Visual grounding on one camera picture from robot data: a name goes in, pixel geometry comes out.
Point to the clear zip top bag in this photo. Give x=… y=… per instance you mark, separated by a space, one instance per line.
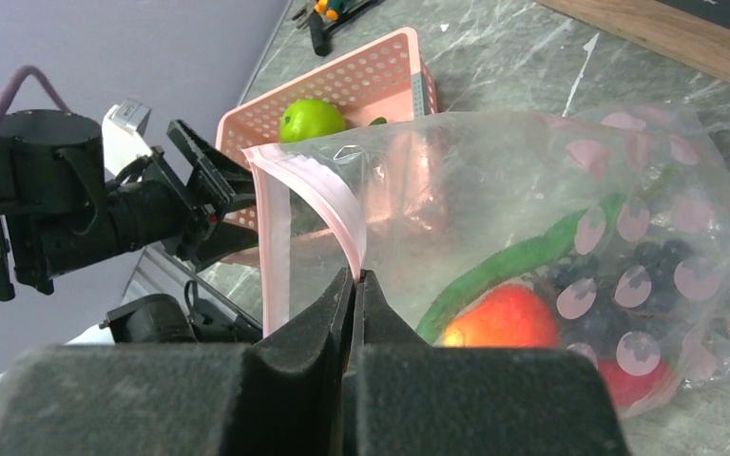
x=643 y=172

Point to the green lime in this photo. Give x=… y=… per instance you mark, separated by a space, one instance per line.
x=310 y=118

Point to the pink plastic basket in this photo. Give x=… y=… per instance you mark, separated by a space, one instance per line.
x=389 y=172

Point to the black T-handle tool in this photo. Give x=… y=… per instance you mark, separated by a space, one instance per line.
x=321 y=31

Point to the wooden board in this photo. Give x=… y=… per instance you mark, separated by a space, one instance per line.
x=673 y=33

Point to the dark grape bunch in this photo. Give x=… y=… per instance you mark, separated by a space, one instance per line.
x=599 y=300

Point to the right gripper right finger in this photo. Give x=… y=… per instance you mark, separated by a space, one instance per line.
x=401 y=396

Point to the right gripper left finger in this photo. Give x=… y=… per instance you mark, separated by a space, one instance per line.
x=280 y=396

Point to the long green chili pepper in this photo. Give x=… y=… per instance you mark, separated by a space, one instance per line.
x=520 y=258

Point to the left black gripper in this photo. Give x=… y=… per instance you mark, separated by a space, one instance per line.
x=149 y=203

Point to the orange handled pliers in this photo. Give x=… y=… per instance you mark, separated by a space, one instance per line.
x=301 y=17

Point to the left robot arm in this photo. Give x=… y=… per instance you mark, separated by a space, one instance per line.
x=59 y=214

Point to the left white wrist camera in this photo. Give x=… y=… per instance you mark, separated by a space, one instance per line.
x=123 y=129

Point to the red chili pepper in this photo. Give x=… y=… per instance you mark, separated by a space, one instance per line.
x=626 y=389

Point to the green handled screwdriver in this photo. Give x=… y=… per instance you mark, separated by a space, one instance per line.
x=332 y=9

